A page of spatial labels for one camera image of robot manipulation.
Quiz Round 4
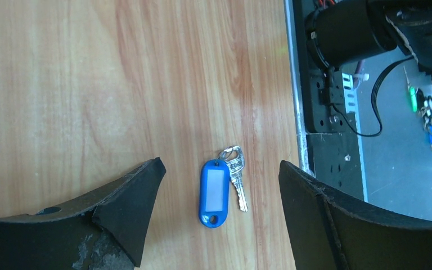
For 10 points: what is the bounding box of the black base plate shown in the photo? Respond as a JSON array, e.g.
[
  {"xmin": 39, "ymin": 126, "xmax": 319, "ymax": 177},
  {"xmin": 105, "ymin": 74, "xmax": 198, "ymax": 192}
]
[{"xmin": 285, "ymin": 1, "xmax": 364, "ymax": 201}]

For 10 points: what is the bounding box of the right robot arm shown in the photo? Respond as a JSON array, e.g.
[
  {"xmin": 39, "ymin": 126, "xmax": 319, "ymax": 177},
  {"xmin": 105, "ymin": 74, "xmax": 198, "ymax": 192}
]
[{"xmin": 304, "ymin": 1, "xmax": 432, "ymax": 71}]

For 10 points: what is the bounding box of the blue tag key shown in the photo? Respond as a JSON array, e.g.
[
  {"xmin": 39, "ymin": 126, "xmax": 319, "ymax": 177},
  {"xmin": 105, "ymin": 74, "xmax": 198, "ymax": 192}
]
[{"xmin": 199, "ymin": 146, "xmax": 249, "ymax": 229}]

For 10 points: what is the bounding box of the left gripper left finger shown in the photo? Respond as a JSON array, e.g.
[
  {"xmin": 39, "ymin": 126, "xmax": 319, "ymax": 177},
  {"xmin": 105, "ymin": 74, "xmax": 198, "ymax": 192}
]
[{"xmin": 0, "ymin": 158, "xmax": 166, "ymax": 269}]

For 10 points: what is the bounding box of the white slotted cable duct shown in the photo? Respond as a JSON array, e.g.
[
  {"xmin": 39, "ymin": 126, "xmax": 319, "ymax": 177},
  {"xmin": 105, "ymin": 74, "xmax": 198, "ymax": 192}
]
[{"xmin": 341, "ymin": 73, "xmax": 368, "ymax": 203}]

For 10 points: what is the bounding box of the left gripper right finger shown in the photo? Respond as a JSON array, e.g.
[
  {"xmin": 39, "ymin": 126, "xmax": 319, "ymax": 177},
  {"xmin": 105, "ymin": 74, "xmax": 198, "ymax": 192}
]
[{"xmin": 278, "ymin": 160, "xmax": 432, "ymax": 269}]

